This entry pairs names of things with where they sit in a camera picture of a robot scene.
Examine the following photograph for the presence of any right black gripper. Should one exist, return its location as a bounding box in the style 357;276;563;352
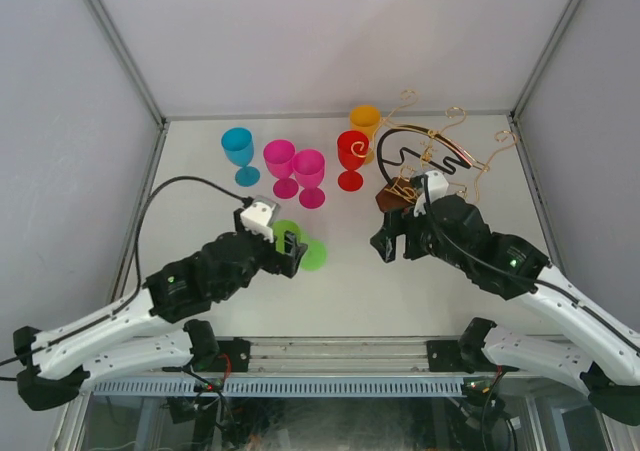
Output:
370;203;470;273

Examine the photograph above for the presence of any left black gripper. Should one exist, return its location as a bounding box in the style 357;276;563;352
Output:
216;208;307;301

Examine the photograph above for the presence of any green plastic wine glass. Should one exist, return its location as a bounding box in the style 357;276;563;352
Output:
272;220;328;272

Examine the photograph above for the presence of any gold wire wine glass rack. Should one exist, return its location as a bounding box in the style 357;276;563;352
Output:
371;89;519;212

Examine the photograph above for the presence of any pink wine glass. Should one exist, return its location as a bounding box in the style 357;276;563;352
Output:
263;139;299;199
292;149;325;209

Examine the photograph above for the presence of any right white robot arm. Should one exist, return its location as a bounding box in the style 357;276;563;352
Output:
370;195;639;426

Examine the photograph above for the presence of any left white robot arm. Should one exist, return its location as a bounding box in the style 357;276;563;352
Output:
13;232;307;411

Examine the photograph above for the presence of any red plastic wine glass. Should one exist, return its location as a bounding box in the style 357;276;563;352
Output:
336;130;369;192

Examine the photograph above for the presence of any orange plastic wine glass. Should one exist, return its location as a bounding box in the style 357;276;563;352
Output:
349;105;381;165

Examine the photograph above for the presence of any blue plastic wine glass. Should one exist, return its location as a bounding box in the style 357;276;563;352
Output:
221;127;260;187

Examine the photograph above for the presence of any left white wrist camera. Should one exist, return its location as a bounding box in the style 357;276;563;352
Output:
240;196;280;243

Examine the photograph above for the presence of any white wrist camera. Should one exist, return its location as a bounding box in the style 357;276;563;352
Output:
410;170;449;217
240;196;280;243

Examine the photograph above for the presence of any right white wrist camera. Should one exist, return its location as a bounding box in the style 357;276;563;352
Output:
410;170;449;217

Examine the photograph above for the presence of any aluminium front rail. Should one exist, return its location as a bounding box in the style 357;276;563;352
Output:
124;335;617;374

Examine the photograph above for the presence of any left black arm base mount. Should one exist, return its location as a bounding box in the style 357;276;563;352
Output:
193;337;251;373

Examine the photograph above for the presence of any right black camera cable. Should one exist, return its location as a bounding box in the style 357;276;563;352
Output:
376;129;640;350

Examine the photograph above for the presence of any black camera cable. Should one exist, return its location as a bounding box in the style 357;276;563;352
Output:
376;129;640;350
0;176;251;382

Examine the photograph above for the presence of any left black camera cable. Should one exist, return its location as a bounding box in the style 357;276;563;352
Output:
0;176;251;382

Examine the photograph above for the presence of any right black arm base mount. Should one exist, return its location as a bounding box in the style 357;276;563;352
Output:
426;340;519;374

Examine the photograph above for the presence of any grey slotted cable duct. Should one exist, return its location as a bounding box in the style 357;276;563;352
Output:
93;376;464;398

